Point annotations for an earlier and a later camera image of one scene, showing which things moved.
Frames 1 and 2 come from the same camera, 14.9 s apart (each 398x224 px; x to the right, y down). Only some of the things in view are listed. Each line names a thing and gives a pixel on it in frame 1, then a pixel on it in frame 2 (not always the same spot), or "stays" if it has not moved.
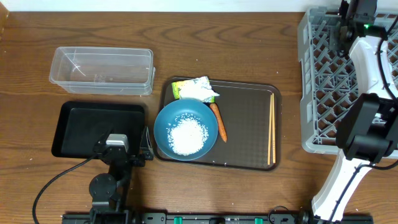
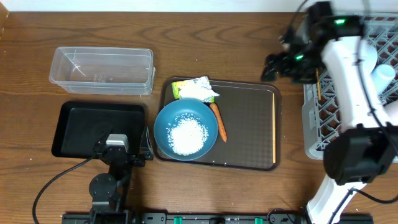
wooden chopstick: x=273 y=131 stays
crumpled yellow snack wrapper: x=198 y=88 stays
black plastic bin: x=79 y=126 stays
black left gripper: x=148 y=150 stays
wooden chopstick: x=269 y=145 to x=318 y=84
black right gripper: x=334 y=42 to x=284 y=60
